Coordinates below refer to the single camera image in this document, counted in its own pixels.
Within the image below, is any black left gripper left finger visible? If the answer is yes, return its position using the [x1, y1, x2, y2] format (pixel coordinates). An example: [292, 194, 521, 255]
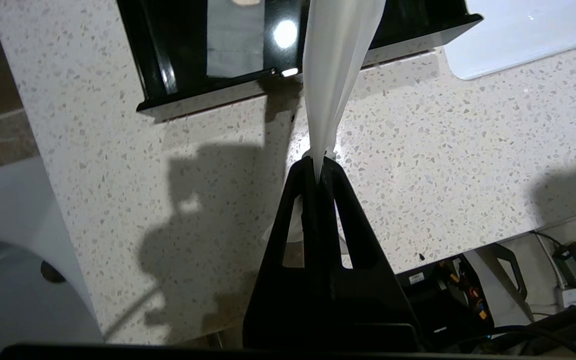
[242, 156, 328, 349]

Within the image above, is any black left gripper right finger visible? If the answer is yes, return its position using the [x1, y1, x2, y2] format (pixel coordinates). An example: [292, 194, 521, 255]
[318, 156, 421, 351]

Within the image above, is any long clear packet green label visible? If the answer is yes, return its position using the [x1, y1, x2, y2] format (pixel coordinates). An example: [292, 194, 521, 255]
[263, 0, 388, 258]

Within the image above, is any glossy black unlined drawer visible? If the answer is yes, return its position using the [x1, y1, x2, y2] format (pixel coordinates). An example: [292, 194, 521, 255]
[116, 0, 484, 122]

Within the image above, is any black robot base chassis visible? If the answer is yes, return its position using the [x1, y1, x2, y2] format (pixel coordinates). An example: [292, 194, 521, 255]
[395, 254, 496, 351]

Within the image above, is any bathtub drain plug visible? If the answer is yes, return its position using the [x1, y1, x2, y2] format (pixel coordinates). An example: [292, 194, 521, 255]
[40, 261, 67, 285]

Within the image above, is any white bathtub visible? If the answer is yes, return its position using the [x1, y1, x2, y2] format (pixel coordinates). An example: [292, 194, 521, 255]
[0, 157, 105, 347]

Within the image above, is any white ceramic sink basin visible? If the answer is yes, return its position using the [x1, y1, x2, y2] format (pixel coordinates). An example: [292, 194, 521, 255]
[442, 0, 576, 81]

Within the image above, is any grey metal base bracket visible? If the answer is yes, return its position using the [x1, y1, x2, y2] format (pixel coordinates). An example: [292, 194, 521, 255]
[465, 243, 536, 326]

